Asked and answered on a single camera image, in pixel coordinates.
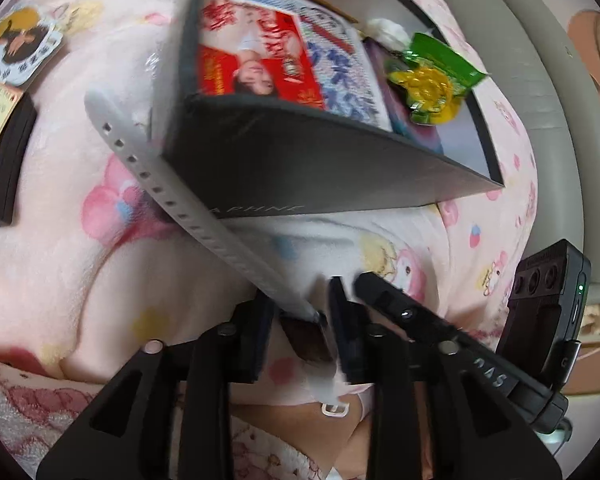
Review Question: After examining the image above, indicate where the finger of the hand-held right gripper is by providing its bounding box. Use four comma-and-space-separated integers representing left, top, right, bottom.
355, 271, 463, 356

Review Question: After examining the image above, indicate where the grey perforated watch strap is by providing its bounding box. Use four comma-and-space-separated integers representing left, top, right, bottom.
84, 91, 352, 418

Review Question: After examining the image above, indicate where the black rectangular frame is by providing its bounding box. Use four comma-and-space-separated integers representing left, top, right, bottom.
0, 92, 39, 229

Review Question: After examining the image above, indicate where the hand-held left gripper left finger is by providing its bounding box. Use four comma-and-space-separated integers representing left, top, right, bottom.
36, 292, 276, 480

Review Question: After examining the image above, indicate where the white sticker with yellow circle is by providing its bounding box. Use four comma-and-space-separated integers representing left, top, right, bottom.
0, 4, 64, 89

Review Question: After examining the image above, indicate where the grey bed frame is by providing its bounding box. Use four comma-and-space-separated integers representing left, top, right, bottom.
432, 0, 600, 311

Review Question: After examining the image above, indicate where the pink patterned white cloth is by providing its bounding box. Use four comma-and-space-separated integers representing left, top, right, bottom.
0, 355, 108, 480

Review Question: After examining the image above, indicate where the green corn candy packet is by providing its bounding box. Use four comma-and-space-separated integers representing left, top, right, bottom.
384, 32, 488, 126

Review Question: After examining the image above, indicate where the pink cartoon printed blanket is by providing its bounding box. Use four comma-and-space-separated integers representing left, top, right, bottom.
0, 0, 540, 480

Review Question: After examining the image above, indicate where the red printed packet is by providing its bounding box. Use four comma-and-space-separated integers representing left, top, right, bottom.
197, 0, 327, 112

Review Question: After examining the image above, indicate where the black cardboard box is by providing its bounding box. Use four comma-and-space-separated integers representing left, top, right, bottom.
162, 0, 505, 220

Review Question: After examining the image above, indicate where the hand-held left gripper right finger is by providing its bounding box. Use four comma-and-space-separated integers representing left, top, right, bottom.
327, 276, 563, 480

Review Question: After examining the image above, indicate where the white fluffy pompom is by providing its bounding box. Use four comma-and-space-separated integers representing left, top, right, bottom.
365, 18, 412, 49

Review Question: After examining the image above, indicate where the blue white printed packet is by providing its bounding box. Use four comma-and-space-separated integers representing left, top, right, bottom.
290, 4, 393, 133

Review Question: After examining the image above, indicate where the purple small box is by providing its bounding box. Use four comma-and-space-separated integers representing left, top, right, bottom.
362, 40, 446, 155

